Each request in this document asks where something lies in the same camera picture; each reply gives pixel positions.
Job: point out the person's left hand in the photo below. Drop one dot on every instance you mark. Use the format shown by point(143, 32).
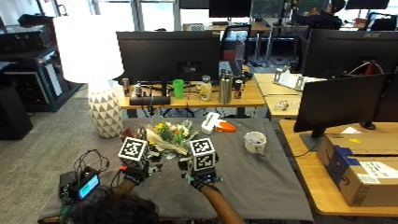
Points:
point(135, 175)

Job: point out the person's right hand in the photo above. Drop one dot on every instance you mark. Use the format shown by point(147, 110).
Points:
point(202, 178)

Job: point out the white marker cube right glove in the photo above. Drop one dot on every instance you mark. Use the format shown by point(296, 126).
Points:
point(203, 154)

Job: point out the white marker cube glove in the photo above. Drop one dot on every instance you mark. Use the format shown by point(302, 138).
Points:
point(134, 148)
point(203, 154)

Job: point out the white marker cube left glove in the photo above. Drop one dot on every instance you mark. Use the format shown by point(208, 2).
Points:
point(134, 148)

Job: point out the wrapped flower bouquet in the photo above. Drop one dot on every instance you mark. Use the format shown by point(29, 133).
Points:
point(170, 135)

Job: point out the clear glass vase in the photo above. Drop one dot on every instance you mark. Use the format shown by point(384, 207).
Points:
point(133, 132)

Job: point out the white and orange spray bottle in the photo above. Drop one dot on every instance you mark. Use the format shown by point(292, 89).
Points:
point(214, 123)

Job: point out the grey table cloth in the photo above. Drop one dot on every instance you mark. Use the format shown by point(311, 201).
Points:
point(258, 177)

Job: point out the white mug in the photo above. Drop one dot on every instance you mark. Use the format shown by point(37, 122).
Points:
point(255, 142)

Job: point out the black flat box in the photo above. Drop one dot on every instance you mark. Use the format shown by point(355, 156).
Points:
point(150, 100)

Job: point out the black device with lit screen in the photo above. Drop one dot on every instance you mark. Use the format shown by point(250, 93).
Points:
point(81, 186)

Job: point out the green plastic cup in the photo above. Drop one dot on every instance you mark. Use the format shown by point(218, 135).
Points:
point(179, 89)

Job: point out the dark drink can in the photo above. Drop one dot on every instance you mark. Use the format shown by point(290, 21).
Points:
point(126, 87)

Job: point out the clear plastic bottle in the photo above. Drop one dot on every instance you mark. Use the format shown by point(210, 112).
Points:
point(206, 88)

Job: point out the wooden desk with drinks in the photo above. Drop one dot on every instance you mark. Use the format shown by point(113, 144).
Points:
point(250, 98)

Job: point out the steel water bottle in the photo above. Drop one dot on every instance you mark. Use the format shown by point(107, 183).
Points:
point(226, 87)

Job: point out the red drink can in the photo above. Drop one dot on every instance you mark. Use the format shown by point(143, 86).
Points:
point(239, 89)

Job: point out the wooden desk with boxes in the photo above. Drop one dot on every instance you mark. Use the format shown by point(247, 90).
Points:
point(307, 174)

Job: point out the crumpled clear plastic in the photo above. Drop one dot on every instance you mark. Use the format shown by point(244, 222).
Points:
point(283, 105)

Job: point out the narrow wooden desk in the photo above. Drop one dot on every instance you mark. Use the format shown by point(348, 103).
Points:
point(276, 91)

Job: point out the black monitor on centre stand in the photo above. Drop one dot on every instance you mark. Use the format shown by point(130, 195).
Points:
point(166, 56)

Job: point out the black bin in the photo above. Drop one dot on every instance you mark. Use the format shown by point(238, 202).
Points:
point(13, 113)

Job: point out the white folded stand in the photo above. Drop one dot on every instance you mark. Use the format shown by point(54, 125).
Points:
point(291, 79)

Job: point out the white lamp with patterned base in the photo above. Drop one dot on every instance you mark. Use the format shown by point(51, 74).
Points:
point(90, 53)

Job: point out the black office chair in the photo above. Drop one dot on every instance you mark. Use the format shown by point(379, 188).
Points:
point(236, 43)

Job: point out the white paper sheet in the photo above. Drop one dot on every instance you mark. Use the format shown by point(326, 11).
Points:
point(351, 130)

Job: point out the yellow sticky note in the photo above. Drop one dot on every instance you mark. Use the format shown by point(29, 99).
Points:
point(355, 140)

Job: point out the black monitor with square base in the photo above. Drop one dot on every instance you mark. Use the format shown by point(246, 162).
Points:
point(338, 101)

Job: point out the black equipment cabinet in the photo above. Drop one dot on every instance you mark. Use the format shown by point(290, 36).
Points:
point(31, 65)

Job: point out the cardboard box with white label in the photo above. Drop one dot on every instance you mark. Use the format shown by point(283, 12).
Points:
point(365, 183)

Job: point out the large cardboard box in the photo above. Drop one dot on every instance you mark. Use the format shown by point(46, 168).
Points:
point(373, 143)

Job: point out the black background monitor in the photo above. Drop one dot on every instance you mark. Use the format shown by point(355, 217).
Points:
point(231, 8)

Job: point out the black monitor with round base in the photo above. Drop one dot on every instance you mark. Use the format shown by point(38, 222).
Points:
point(388, 102)

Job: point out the large black monitor with logo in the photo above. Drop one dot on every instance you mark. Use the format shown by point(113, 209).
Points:
point(352, 53)

